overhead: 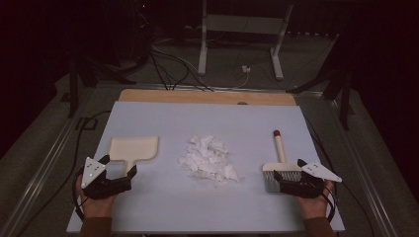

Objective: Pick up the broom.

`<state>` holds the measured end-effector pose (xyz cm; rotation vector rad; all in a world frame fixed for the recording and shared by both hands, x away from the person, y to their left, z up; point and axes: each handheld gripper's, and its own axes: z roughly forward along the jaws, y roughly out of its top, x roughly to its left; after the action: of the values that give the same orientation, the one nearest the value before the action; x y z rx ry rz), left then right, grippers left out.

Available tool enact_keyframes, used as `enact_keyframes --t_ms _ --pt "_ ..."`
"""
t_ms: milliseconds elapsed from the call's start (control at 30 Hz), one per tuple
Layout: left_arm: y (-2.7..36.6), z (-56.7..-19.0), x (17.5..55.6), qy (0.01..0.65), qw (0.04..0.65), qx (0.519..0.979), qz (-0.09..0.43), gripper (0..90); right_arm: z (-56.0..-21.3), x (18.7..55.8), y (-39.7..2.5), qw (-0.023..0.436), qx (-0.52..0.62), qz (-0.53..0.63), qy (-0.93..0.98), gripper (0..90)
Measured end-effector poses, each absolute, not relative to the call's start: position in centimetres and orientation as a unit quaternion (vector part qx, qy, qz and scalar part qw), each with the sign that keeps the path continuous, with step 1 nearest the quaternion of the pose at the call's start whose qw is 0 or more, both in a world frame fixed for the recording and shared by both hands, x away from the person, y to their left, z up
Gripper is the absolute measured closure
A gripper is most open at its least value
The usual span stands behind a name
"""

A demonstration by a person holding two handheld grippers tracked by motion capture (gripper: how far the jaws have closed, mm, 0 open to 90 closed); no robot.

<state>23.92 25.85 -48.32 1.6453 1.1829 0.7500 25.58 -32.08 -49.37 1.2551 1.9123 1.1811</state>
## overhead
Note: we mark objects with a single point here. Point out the pile of white paper scraps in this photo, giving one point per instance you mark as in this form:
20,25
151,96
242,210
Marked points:
207,158

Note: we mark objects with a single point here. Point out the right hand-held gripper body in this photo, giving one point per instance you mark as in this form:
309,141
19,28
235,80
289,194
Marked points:
303,187

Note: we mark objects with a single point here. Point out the white metal stand frame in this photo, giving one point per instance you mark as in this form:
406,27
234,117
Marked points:
243,24

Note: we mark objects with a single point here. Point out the black stand legs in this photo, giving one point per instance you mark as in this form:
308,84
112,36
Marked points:
74,89
344,98

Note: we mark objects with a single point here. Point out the person's right hand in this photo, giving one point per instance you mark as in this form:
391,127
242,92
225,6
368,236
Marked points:
313,207

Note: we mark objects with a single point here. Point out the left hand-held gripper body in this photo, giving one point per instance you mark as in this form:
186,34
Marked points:
99,189

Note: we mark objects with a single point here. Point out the pale blue table mat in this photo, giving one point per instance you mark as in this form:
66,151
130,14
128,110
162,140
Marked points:
184,204

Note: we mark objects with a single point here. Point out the cream brush with red tip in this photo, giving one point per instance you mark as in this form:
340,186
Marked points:
280,148

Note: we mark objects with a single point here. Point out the person's left hand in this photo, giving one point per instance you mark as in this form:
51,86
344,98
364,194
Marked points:
97,207

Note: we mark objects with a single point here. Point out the cream dustpan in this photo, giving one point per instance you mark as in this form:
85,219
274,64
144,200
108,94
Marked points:
131,148

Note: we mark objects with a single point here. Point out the aluminium floor rail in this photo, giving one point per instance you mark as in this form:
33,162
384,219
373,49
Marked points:
365,171
39,171

